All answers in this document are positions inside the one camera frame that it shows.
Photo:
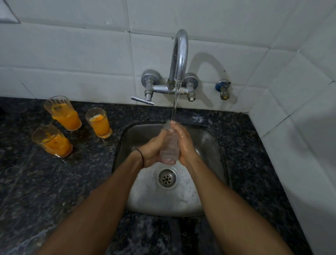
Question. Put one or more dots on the person's left hand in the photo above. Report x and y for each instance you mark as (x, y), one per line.
(152, 153)

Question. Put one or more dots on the person's right hand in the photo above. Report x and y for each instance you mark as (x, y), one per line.
(187, 145)

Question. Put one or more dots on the person's left thumb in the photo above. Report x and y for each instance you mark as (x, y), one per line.
(166, 161)

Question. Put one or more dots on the person's right thumb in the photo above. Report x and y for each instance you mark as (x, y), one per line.
(175, 128)

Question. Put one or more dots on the clear drinking glass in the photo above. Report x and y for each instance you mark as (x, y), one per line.
(169, 147)

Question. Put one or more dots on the person's right forearm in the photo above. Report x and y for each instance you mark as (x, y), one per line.
(231, 207)

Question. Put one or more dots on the person's left forearm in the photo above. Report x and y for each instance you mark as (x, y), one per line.
(95, 210)

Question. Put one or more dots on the sink drain strainer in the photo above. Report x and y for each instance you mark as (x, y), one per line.
(167, 178)

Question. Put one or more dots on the steel sink basin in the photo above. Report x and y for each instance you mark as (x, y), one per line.
(168, 184)

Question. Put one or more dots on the black wrist band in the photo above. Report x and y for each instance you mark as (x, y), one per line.
(141, 157)

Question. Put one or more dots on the stream of running water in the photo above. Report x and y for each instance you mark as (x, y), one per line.
(175, 102)

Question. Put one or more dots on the small glass of orange juice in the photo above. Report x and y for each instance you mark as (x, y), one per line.
(99, 123)

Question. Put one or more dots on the tall glass of orange juice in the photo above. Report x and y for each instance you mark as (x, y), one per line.
(64, 114)

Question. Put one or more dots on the tilted glass of orange juice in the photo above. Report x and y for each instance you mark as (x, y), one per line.
(53, 141)

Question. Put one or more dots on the chrome wall faucet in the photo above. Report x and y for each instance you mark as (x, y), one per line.
(173, 78)

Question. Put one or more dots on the blue-capped brass wall valve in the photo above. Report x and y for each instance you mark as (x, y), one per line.
(223, 88)

